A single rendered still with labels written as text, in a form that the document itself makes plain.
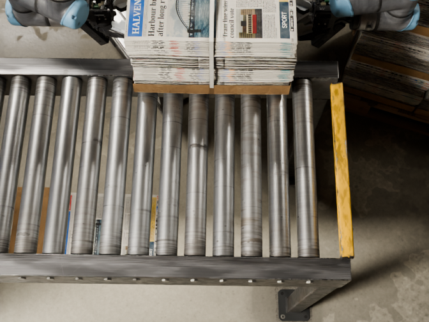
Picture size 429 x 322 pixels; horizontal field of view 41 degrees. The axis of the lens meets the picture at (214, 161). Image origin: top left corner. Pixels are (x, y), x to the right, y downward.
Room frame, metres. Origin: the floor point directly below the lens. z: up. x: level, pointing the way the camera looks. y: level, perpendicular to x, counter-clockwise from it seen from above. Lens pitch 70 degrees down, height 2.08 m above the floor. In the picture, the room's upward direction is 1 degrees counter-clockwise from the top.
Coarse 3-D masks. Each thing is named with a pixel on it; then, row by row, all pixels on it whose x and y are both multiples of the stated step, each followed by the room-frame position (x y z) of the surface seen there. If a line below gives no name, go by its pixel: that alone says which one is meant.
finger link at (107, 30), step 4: (100, 28) 0.83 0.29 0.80; (104, 28) 0.83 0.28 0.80; (108, 28) 0.83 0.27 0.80; (104, 32) 0.82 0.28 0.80; (108, 32) 0.82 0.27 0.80; (112, 32) 0.82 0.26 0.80; (116, 32) 0.82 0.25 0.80; (112, 36) 0.81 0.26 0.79; (116, 36) 0.81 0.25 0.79; (120, 36) 0.81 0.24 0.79
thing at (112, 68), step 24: (0, 72) 0.71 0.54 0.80; (24, 72) 0.71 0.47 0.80; (48, 72) 0.71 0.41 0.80; (72, 72) 0.70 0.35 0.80; (96, 72) 0.70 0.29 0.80; (120, 72) 0.70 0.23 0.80; (312, 72) 0.69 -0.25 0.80; (336, 72) 0.69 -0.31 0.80; (240, 96) 0.68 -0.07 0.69; (264, 96) 0.68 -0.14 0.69; (288, 96) 0.67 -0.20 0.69; (312, 96) 0.67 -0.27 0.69
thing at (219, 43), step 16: (208, 0) 0.75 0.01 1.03; (224, 0) 0.75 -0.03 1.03; (208, 16) 0.71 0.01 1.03; (224, 16) 0.71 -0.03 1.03; (208, 32) 0.67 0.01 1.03; (224, 32) 0.66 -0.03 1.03; (208, 48) 0.64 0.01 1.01; (224, 48) 0.64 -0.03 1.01; (208, 64) 0.64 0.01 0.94; (224, 64) 0.64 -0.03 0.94; (208, 80) 0.64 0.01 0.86; (224, 80) 0.64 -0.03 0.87
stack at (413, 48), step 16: (352, 32) 1.29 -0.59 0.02; (368, 32) 0.96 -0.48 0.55; (384, 32) 0.94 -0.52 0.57; (400, 32) 0.93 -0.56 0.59; (352, 48) 1.04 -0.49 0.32; (368, 48) 0.95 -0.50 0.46; (384, 48) 0.93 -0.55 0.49; (400, 48) 0.92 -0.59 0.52; (416, 48) 0.90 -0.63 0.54; (352, 64) 0.97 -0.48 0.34; (400, 64) 0.91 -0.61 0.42; (416, 64) 0.90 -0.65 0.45; (352, 80) 0.95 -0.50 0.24; (368, 80) 0.94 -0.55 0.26; (384, 80) 0.92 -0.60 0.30; (400, 80) 0.91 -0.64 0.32; (416, 80) 0.89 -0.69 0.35; (352, 96) 0.94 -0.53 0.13; (384, 96) 0.91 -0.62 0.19; (400, 96) 0.89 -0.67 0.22; (416, 96) 0.88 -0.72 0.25; (352, 112) 0.93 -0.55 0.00; (368, 112) 0.92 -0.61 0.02; (400, 112) 0.88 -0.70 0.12; (416, 128) 0.85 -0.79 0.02
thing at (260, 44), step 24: (240, 0) 0.75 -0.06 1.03; (264, 0) 0.74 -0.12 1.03; (288, 0) 0.74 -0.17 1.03; (240, 24) 0.68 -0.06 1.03; (264, 24) 0.68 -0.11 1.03; (288, 24) 0.68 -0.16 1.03; (240, 48) 0.64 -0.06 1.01; (264, 48) 0.64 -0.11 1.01; (288, 48) 0.63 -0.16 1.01; (240, 72) 0.64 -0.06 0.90; (264, 72) 0.63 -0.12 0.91; (288, 72) 0.63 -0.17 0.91
